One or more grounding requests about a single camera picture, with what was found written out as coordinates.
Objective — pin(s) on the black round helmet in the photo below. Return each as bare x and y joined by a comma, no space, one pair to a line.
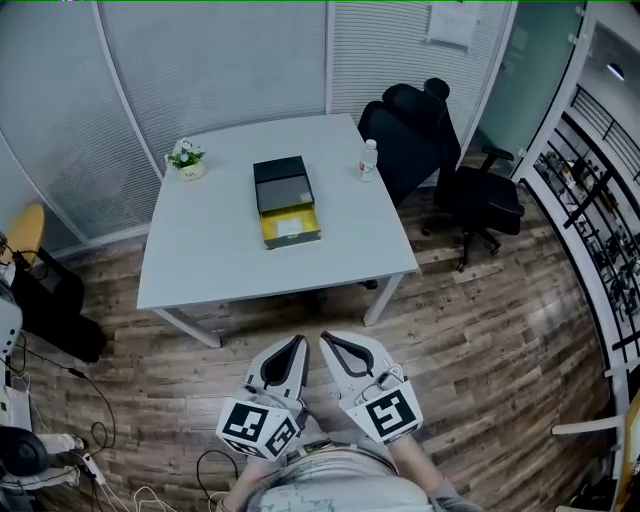
22,450

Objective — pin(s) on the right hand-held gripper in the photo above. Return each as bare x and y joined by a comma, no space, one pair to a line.
390,412

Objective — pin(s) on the white machine housing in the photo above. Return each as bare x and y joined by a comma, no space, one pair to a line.
9,320

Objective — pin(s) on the potted plant in white pot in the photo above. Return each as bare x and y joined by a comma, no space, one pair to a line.
187,159

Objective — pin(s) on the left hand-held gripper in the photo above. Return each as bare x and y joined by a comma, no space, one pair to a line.
252,425

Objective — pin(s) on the yellow round stool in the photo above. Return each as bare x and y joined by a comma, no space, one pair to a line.
25,230

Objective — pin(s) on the black office chair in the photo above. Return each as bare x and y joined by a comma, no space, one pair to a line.
415,145

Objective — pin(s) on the white power strip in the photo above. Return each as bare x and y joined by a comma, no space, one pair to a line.
92,467

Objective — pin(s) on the small white item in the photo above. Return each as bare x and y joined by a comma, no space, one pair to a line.
289,227

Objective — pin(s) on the white desk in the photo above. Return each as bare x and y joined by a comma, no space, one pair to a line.
200,240

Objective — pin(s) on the black metal shelf rack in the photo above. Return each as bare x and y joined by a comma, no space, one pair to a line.
595,210

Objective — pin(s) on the black desktop drawer cabinet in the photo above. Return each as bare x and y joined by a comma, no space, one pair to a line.
280,187

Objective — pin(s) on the person's right forearm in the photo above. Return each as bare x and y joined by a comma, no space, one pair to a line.
425,470

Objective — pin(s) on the clear plastic water bottle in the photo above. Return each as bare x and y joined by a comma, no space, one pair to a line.
368,165

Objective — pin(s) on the person's left forearm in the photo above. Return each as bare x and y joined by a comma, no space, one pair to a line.
250,482

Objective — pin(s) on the person's light grey shirt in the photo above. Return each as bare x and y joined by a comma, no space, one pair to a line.
340,480

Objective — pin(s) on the black bag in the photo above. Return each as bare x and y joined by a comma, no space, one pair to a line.
55,310

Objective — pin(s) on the white paper sheet on wall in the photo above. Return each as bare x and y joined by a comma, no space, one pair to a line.
450,25

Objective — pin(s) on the yellow desk drawer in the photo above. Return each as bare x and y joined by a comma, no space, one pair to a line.
270,227

